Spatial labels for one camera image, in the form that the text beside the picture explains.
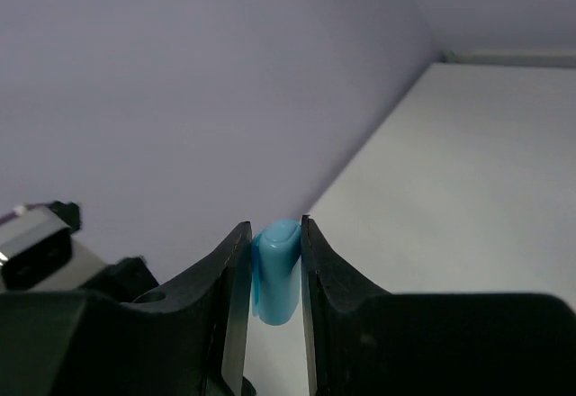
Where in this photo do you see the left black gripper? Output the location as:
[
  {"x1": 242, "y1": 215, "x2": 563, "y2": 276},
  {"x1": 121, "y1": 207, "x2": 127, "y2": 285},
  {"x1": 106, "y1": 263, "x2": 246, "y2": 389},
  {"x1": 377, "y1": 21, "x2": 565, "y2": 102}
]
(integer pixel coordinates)
[{"x1": 80, "y1": 256, "x2": 158, "y2": 302}]

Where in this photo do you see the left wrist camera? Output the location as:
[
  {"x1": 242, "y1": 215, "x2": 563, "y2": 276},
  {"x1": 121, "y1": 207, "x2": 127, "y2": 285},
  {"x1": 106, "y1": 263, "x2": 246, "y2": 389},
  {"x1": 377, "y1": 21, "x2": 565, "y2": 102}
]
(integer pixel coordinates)
[{"x1": 1, "y1": 201, "x2": 106, "y2": 293}]

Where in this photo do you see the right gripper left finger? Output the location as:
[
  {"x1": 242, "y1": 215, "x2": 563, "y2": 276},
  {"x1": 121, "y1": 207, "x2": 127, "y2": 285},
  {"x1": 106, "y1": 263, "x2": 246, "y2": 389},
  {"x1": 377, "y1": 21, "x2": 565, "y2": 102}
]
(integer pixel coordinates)
[{"x1": 1, "y1": 222, "x2": 252, "y2": 395}]

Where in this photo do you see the blue marker cap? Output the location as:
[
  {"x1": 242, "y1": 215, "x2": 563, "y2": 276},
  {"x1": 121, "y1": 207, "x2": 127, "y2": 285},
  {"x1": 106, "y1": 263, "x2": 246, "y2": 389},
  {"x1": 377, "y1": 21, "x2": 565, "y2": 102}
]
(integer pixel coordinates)
[{"x1": 251, "y1": 220, "x2": 302, "y2": 326}]

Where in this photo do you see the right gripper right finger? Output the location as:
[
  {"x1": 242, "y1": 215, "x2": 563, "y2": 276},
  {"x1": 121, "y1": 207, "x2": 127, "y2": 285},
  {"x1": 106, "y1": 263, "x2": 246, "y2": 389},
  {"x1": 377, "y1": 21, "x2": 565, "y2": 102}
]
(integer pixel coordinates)
[{"x1": 301, "y1": 216, "x2": 575, "y2": 395}]

